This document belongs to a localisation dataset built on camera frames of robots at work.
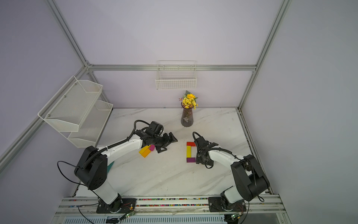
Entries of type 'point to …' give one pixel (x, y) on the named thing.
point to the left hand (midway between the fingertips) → (173, 145)
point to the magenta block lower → (152, 147)
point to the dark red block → (191, 143)
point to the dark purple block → (191, 160)
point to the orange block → (146, 153)
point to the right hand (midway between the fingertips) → (204, 162)
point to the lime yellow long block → (189, 151)
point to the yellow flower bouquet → (189, 100)
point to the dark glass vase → (187, 118)
